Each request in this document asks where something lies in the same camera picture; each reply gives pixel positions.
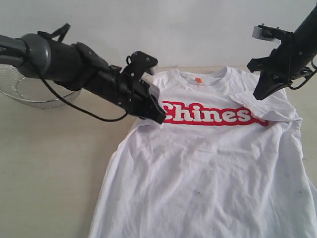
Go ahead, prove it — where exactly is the white t-shirt red print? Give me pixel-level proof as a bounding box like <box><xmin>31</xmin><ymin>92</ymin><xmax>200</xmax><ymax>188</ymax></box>
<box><xmin>89</xmin><ymin>67</ymin><xmax>317</xmax><ymax>238</ymax></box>

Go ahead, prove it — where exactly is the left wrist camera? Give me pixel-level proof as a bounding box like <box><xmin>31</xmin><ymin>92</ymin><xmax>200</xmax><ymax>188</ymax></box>
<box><xmin>123</xmin><ymin>51</ymin><xmax>158</xmax><ymax>83</ymax></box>

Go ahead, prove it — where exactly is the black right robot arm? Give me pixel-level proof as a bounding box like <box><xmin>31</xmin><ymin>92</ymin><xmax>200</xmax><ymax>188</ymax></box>
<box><xmin>247</xmin><ymin>8</ymin><xmax>317</xmax><ymax>100</ymax></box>

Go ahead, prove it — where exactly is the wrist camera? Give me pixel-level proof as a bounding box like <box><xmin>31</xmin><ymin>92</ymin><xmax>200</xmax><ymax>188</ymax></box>
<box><xmin>252</xmin><ymin>24</ymin><xmax>294</xmax><ymax>44</ymax></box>
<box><xmin>123</xmin><ymin>51</ymin><xmax>158</xmax><ymax>83</ymax></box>

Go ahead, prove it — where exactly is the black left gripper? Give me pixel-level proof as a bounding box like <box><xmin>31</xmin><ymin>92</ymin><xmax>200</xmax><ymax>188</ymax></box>
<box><xmin>86</xmin><ymin>65</ymin><xmax>166</xmax><ymax>124</ymax></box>

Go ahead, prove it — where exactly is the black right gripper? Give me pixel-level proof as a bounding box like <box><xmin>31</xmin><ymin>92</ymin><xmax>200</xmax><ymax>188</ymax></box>
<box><xmin>247</xmin><ymin>47</ymin><xmax>307</xmax><ymax>100</ymax></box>

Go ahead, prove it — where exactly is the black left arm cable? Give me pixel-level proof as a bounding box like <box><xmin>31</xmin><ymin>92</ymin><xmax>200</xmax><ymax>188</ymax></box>
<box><xmin>0</xmin><ymin>44</ymin><xmax>129</xmax><ymax>122</ymax></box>

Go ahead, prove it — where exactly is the metal wire mesh basket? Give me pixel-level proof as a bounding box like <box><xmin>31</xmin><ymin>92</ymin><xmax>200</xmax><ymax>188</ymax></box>
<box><xmin>0</xmin><ymin>63</ymin><xmax>81</xmax><ymax>110</ymax></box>

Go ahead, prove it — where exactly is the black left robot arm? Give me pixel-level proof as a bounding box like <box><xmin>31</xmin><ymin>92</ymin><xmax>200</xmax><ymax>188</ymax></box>
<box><xmin>0</xmin><ymin>24</ymin><xmax>166</xmax><ymax>124</ymax></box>

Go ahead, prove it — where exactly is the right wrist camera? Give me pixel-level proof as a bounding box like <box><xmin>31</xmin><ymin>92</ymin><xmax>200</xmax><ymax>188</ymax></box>
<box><xmin>252</xmin><ymin>24</ymin><xmax>294</xmax><ymax>44</ymax></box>

